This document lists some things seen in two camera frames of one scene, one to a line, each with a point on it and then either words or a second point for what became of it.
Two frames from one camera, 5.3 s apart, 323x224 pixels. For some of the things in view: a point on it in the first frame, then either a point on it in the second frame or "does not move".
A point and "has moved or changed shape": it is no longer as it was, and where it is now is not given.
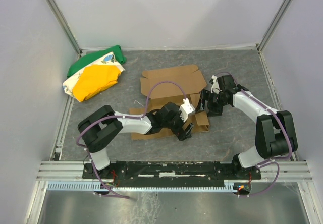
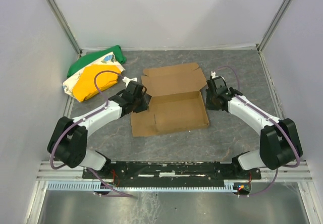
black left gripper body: [183, 129] → [141, 103]
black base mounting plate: [171, 171] does not move
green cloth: [86, 59] does not move
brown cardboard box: [191, 82] has moved or changed shape
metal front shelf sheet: [282, 203] does not move
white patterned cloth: [111, 59] does not move
